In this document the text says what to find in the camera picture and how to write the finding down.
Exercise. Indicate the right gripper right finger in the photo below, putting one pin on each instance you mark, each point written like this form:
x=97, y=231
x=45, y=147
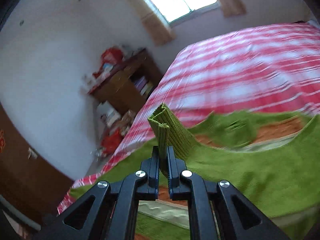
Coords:
x=217, y=210

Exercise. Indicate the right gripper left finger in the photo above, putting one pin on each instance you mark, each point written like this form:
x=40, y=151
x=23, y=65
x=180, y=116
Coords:
x=107, y=210

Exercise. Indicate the green knitted sweater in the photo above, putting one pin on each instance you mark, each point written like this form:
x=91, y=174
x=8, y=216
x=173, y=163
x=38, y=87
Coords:
x=272, y=158

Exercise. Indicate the red plastic bag on floor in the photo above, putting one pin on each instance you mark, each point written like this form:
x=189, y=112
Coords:
x=111, y=142

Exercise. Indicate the brown wooden door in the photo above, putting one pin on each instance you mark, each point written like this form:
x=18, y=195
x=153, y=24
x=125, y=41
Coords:
x=32, y=186

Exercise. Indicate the white paper shopping bag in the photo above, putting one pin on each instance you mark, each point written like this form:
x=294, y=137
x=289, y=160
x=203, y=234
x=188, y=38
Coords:
x=107, y=114

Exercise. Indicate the brown wooden desk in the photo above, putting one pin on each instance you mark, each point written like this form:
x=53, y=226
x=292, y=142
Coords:
x=119, y=90

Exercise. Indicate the red double happiness sticker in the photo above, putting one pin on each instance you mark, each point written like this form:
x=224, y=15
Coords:
x=2, y=141

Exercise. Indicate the red plaid bed sheet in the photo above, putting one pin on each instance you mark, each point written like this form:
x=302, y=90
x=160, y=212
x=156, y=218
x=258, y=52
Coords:
x=272, y=68

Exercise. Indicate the red gift bag on desk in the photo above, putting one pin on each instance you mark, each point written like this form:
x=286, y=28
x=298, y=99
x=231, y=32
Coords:
x=112, y=56

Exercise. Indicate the left beige curtain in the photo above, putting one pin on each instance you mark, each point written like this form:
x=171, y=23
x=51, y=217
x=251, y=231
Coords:
x=153, y=22

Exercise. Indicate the metal door handle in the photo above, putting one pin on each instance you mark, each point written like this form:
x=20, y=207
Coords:
x=32, y=154

